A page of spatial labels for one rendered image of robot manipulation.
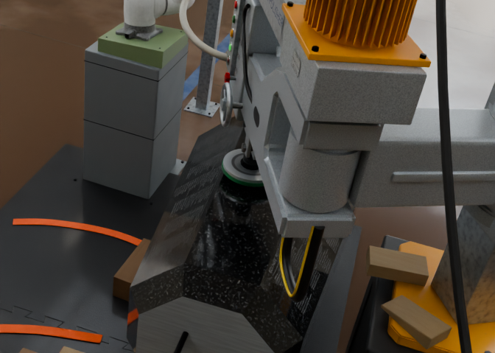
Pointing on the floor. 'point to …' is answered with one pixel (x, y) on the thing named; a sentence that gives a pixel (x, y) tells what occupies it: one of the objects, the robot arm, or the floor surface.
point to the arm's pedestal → (132, 121)
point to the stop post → (212, 21)
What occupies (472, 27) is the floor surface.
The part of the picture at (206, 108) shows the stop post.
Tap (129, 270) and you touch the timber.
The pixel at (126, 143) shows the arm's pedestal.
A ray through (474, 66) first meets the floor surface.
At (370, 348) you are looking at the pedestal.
